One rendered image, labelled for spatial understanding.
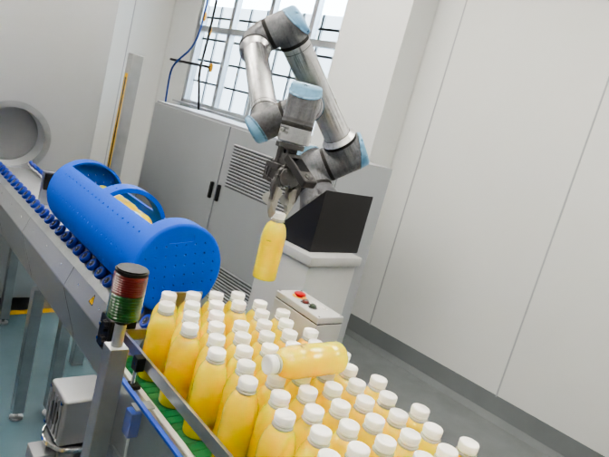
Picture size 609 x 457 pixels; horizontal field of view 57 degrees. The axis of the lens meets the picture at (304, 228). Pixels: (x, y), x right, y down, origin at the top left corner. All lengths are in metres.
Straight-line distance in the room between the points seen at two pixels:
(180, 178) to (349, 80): 1.54
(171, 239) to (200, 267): 0.14
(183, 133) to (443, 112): 2.00
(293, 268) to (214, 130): 2.09
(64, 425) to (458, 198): 3.34
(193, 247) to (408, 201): 2.98
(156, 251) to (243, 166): 2.30
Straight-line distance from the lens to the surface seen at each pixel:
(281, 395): 1.12
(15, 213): 2.86
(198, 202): 4.26
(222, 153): 4.08
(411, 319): 4.46
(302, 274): 2.26
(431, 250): 4.34
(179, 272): 1.70
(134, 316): 1.12
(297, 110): 1.53
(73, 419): 1.47
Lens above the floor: 1.61
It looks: 11 degrees down
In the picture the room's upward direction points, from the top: 15 degrees clockwise
